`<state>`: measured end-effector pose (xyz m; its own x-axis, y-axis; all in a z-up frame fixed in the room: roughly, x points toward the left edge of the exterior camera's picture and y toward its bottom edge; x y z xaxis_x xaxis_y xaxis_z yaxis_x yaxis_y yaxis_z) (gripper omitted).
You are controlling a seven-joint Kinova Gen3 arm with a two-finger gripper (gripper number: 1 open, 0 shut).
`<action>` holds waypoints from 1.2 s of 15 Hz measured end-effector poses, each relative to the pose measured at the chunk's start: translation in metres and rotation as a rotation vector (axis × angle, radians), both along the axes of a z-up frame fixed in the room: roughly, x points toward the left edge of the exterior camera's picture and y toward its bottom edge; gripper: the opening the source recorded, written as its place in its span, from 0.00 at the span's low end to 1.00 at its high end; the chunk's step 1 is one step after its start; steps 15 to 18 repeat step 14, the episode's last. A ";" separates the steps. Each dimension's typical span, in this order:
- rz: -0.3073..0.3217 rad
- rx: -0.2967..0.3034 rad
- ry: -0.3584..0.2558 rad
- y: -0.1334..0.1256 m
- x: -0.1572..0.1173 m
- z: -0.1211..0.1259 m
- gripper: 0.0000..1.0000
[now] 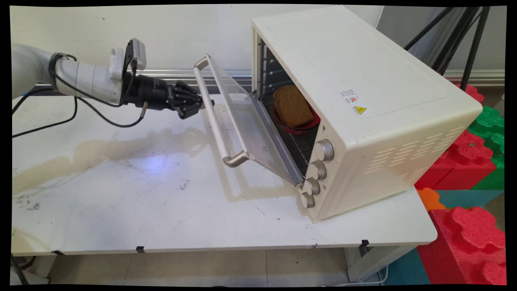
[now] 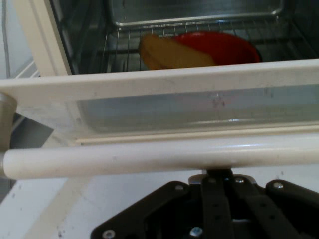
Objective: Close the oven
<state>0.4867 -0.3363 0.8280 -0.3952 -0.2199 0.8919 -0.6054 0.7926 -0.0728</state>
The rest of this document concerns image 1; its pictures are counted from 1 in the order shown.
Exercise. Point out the red plate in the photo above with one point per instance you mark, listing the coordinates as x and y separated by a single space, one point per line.
299 129

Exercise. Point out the large red foam block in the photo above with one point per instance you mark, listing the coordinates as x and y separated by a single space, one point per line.
464 250

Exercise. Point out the yellow warning sticker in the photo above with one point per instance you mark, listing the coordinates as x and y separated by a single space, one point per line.
359 110

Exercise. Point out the white red label sticker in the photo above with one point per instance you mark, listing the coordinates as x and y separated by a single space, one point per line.
348 96

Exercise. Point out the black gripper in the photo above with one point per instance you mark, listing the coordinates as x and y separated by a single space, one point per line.
155 93

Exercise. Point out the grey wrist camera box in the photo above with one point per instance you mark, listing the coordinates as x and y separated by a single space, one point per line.
137 52

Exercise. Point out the silver oven knob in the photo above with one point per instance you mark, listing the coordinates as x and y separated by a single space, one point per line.
324 150
311 186
318 170
307 200

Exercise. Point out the aluminium wall rail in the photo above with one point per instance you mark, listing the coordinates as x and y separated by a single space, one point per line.
484 76

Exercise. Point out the black tripod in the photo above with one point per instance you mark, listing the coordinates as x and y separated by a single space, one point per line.
472 44

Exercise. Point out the small red foam block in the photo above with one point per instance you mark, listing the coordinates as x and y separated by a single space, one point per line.
473 93

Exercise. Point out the green foam block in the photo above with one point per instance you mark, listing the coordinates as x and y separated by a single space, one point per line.
490 121

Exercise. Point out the brown bread slice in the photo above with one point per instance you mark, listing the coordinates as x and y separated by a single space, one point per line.
293 106

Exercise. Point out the teal foam block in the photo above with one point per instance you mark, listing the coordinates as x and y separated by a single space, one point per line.
468 198

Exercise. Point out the medium red foam block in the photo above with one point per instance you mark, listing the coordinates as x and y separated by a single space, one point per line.
464 161

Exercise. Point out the cream toaster oven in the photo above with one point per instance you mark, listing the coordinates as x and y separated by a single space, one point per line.
363 81

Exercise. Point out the white table leg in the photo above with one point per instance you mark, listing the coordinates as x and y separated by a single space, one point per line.
375 262

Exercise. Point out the orange foam piece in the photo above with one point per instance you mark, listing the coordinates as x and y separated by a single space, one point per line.
430 199

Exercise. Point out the teal foam floor mat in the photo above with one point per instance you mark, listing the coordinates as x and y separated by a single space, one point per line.
408 270

